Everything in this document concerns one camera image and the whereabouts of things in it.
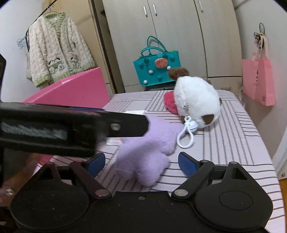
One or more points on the tall cardboard box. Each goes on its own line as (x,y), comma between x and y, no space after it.
(82,14)

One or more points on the teal felt handbag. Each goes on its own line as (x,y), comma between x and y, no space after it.
(154,63)

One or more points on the black clothes rack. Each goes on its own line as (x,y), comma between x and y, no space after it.
(48,8)

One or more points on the cream knit cardigan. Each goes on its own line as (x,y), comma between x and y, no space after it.
(57,49)

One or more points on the pink storage box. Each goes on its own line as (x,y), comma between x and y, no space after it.
(61,119)

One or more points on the pink tote bag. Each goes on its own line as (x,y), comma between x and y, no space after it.
(258,83)

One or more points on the white brown plush dog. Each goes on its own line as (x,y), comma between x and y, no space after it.
(197,102)

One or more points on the black suitcase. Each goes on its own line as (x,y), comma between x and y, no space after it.
(165,86)

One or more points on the pink fluffy pompom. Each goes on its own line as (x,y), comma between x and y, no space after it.
(169,102)

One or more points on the white tissue pack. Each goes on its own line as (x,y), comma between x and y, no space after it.
(136,112)

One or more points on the beige wooden wardrobe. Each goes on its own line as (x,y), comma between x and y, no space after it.
(205,34)

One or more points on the purple plush toy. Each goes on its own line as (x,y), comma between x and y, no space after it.
(143,158)

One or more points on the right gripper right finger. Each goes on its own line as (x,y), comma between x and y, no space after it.
(197,173)

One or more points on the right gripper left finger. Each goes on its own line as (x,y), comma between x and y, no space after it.
(85,173)

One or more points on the striped tablecloth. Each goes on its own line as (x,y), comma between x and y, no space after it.
(233,138)

